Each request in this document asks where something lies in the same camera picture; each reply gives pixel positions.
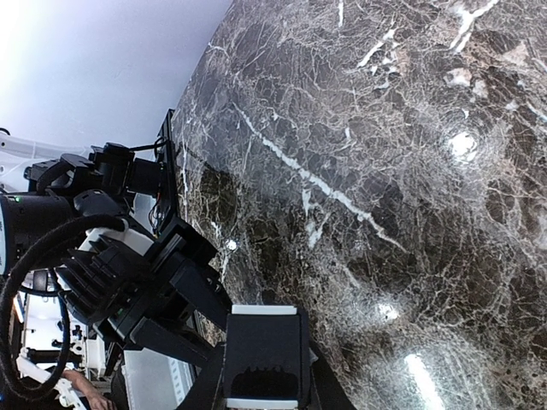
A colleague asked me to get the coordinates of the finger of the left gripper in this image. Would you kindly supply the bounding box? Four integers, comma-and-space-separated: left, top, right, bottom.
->
129, 318, 214, 367
170, 260, 232, 331

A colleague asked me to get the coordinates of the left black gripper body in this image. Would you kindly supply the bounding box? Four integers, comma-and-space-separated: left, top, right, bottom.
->
58, 217, 217, 342

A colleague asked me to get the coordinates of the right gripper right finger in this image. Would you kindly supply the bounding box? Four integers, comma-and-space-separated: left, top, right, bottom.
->
309, 341, 356, 410

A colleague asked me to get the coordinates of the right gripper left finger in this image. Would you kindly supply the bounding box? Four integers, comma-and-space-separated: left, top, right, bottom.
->
176, 342, 226, 410

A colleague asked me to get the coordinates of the white remote control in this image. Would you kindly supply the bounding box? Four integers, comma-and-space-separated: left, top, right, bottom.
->
222, 305, 311, 409

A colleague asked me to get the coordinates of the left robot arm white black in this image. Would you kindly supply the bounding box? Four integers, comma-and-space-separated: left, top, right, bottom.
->
1, 138, 232, 367

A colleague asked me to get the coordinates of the person's hand in background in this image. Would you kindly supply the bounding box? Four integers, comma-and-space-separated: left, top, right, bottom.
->
62, 370, 116, 410

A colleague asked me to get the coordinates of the left black cable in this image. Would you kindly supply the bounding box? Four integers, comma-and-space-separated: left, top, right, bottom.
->
0, 213, 127, 401

